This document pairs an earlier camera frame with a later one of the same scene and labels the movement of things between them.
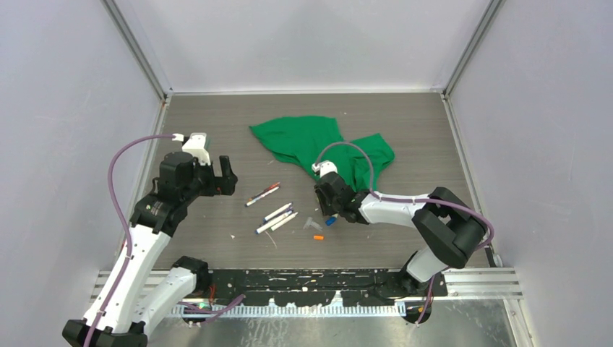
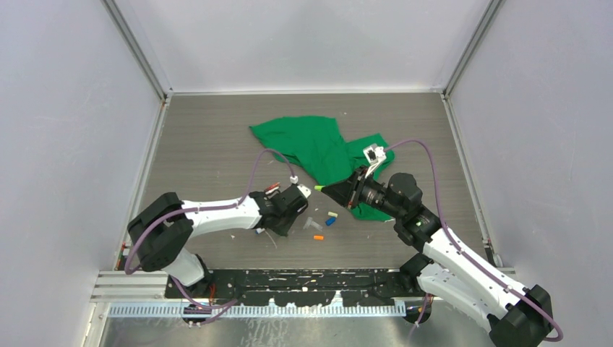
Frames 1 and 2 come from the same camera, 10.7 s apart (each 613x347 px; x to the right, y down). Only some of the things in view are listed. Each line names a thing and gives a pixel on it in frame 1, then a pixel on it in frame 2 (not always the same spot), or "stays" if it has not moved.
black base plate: [318, 287] stays
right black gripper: [327, 210] to [354, 186]
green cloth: [305, 142] stays
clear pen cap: [308, 223] stays
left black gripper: [218, 186] to [282, 230]
